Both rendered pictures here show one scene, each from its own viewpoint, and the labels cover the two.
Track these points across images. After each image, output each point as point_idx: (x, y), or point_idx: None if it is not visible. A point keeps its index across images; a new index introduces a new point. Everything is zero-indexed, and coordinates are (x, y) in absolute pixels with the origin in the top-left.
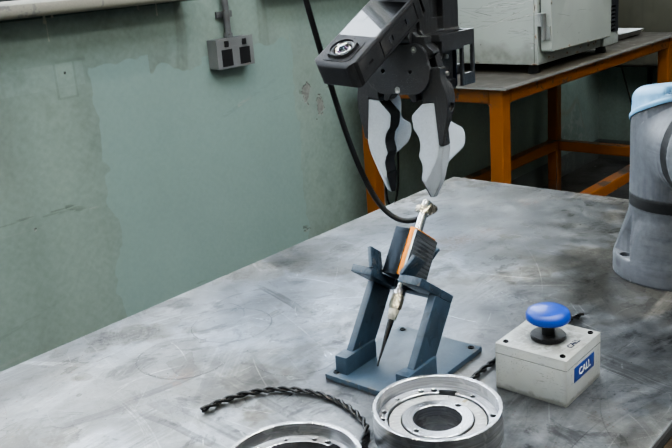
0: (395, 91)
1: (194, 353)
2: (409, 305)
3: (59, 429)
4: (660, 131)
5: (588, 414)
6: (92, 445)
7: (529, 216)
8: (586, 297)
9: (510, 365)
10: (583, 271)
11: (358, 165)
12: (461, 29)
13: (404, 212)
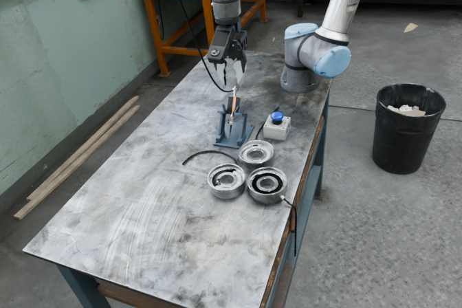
0: (227, 57)
1: (165, 144)
2: None
3: (141, 180)
4: (296, 46)
5: (291, 141)
6: (156, 183)
7: (247, 65)
8: (277, 99)
9: (268, 132)
10: (272, 89)
11: (211, 76)
12: (243, 31)
13: (203, 69)
